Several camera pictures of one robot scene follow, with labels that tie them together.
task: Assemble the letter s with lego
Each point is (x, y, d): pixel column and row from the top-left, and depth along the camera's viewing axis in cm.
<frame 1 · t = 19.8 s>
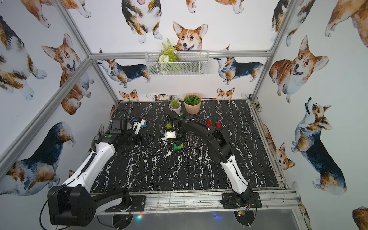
left hand: (149, 134, 82), fingers open
right hand: (176, 139, 91), fingers open
small white plant pot: (175, 106, 109), point 9 cm above the table
large beige plant pot: (192, 102, 108), point 11 cm above the table
dark green lego brick: (176, 147, 95), point 2 cm above the table

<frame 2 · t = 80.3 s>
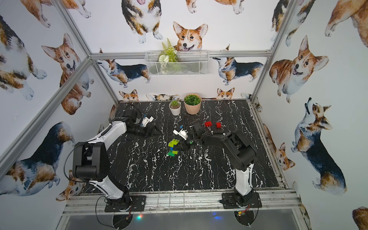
left hand: (158, 132, 87), fingers open
right hand: (173, 148, 86), fingers open
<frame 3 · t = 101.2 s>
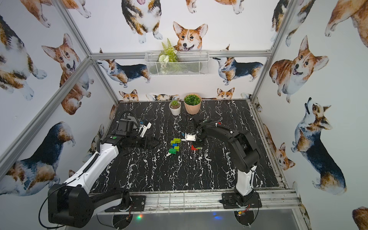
left hand: (155, 139, 81), fingers open
right hand: (195, 140, 92), fingers open
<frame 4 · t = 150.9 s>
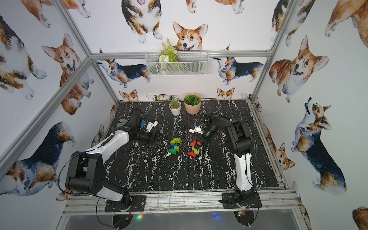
left hand: (164, 137, 85), fingers open
right hand: (197, 145, 91), fingers open
lime lego brick centre: (195, 149, 90), point 5 cm above the table
red lego brick right: (192, 153, 91), point 3 cm above the table
